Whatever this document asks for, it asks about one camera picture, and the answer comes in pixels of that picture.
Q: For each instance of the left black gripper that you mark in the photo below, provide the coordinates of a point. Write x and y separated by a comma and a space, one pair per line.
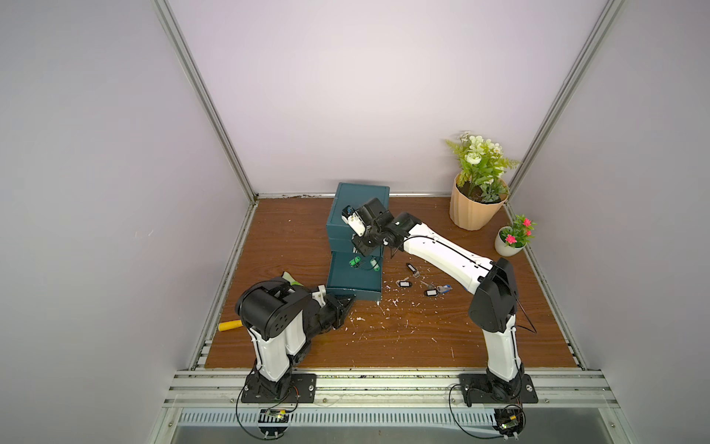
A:
335, 306

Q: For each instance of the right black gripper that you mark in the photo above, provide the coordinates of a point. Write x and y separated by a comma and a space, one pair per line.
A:
365, 240

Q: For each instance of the keys with black tag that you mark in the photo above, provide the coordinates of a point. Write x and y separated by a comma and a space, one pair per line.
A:
415, 272

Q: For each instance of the teal three-drawer cabinet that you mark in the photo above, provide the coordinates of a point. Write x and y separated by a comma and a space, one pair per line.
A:
342, 223

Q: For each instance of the teal bottom drawer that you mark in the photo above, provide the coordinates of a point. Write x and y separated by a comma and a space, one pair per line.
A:
362, 282

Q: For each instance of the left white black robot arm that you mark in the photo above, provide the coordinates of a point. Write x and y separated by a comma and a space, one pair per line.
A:
283, 317

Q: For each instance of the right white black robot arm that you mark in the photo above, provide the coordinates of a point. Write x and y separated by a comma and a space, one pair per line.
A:
492, 284

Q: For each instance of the black green work glove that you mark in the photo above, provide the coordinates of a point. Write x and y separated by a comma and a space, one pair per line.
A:
288, 277

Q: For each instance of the teal garden hand rake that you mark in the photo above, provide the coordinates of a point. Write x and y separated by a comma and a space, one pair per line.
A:
229, 325

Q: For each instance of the large white-flower potted plant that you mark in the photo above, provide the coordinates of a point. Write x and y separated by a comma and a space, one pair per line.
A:
479, 189

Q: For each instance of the left electronics board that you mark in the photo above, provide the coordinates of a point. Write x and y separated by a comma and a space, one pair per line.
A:
273, 423

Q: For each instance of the electronics board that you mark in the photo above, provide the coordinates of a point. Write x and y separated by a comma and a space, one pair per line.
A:
509, 421
273, 423

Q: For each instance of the small pink-flower potted plant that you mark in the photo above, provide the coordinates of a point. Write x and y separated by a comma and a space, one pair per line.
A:
513, 238

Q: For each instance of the right electronics board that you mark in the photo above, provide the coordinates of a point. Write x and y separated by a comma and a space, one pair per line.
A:
509, 421

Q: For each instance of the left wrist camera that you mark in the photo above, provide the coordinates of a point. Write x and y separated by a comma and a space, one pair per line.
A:
319, 294

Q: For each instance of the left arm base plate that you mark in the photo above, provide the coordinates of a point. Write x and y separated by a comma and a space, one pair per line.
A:
292, 388

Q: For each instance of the aluminium front rail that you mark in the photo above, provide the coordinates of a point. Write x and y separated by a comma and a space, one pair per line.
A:
395, 388

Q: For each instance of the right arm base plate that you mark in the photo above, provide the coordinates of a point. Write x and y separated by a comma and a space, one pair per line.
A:
489, 389

